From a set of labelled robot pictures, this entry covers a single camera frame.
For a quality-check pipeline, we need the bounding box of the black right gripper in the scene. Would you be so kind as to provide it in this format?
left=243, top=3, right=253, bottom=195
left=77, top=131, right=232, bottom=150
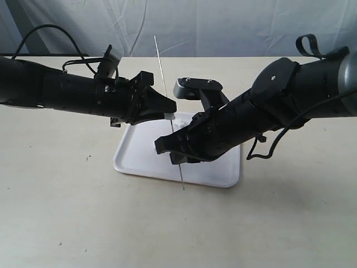
left=154, top=107, right=251, bottom=165

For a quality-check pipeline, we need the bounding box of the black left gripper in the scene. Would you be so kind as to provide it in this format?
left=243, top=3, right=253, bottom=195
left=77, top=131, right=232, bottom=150
left=110, top=71, right=177, bottom=127

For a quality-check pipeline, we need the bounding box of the thin metal skewer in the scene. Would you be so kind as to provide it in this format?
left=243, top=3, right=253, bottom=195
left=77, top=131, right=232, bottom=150
left=153, top=34, right=185, bottom=191

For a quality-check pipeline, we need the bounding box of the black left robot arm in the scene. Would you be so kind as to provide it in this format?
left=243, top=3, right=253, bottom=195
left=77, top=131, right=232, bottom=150
left=1, top=57, right=177, bottom=125

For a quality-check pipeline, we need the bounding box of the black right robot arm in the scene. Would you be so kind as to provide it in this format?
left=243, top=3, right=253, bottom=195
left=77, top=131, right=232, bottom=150
left=155, top=49, right=356, bottom=164

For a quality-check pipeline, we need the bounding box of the white rectangular plastic tray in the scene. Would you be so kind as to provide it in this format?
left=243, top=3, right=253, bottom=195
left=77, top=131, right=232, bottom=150
left=113, top=112, right=240, bottom=188

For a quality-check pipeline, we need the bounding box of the grey-blue backdrop cloth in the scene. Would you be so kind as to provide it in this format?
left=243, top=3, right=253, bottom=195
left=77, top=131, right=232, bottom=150
left=1, top=1, right=356, bottom=57

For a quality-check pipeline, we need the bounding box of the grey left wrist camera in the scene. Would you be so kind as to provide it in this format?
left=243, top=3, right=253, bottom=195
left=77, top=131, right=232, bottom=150
left=95, top=44, right=122, bottom=79

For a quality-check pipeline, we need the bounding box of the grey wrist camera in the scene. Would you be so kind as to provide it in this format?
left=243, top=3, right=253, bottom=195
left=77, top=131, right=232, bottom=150
left=173, top=77, right=229, bottom=111
left=95, top=44, right=122, bottom=79

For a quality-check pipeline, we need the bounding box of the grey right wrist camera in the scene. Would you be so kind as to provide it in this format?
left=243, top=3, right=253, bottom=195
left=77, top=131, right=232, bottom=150
left=173, top=77, right=229, bottom=111

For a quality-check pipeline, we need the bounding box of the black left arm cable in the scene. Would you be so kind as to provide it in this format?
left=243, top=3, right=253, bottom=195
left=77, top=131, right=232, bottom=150
left=11, top=24, right=107, bottom=76

